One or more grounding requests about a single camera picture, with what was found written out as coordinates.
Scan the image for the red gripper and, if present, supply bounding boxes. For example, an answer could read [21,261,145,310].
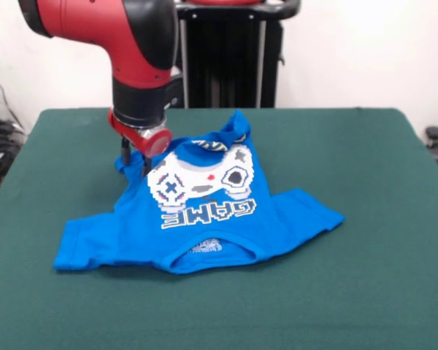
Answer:
[107,108,174,179]

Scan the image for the blue printed t-shirt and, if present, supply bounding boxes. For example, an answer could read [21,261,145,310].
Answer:
[53,109,347,276]

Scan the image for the dark green table cloth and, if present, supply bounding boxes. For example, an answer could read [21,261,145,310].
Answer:
[0,107,438,350]

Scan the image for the black cable bundle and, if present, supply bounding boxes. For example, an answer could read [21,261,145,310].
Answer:
[0,66,28,191]

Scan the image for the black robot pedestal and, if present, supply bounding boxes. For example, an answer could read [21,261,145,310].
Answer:
[173,0,302,109]

